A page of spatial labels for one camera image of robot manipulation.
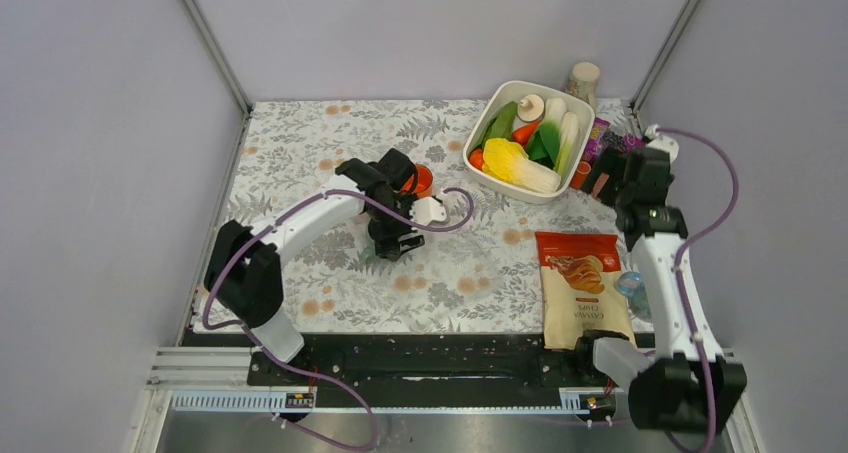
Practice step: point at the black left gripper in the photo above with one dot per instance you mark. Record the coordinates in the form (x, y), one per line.
(388, 245)

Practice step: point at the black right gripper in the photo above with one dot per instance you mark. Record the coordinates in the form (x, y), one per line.
(613, 164)

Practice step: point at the small orange cup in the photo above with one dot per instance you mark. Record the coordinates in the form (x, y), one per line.
(582, 171)

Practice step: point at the orange mug black handle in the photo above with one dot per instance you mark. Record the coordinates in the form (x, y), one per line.
(420, 183)

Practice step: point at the teal green ceramic mug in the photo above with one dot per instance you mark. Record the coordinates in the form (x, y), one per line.
(368, 255)

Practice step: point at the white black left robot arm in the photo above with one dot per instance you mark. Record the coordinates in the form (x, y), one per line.
(244, 273)

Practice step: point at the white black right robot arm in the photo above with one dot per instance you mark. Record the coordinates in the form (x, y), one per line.
(687, 385)

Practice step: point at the purple snack packet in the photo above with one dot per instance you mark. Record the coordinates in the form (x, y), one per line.
(602, 137)

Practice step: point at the white green bok choy toy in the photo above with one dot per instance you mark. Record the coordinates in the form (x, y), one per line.
(555, 136)

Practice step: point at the floral patterned tablecloth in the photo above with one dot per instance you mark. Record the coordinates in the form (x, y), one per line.
(482, 278)

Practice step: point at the cassava chips bag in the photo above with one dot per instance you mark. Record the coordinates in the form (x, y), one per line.
(578, 276)

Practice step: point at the beige patterned cup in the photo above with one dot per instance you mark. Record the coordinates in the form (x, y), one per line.
(582, 82)

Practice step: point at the orange carrot toy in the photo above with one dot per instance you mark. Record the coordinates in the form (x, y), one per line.
(523, 134)

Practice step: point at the beige mushroom toy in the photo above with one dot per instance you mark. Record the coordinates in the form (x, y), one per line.
(530, 108)

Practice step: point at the yellow napa cabbage toy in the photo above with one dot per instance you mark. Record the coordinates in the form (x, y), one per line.
(508, 162)

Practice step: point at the white rectangular bin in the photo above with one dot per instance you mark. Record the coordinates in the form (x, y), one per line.
(513, 91)

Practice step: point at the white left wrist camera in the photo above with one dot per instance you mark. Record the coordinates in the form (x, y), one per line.
(429, 211)

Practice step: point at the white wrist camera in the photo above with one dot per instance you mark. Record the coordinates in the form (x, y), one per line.
(655, 139)
(429, 211)

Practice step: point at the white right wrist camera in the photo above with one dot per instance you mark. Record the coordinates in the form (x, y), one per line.
(655, 139)

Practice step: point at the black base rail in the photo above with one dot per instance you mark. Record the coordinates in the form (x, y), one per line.
(522, 357)

